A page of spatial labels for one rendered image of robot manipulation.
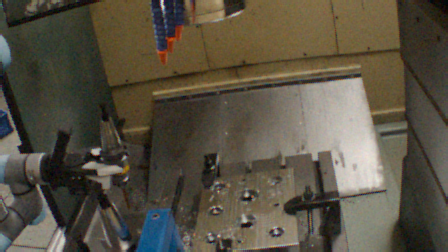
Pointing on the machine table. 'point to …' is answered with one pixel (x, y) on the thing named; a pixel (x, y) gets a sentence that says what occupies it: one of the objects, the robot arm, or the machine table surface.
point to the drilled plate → (287, 241)
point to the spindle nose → (211, 10)
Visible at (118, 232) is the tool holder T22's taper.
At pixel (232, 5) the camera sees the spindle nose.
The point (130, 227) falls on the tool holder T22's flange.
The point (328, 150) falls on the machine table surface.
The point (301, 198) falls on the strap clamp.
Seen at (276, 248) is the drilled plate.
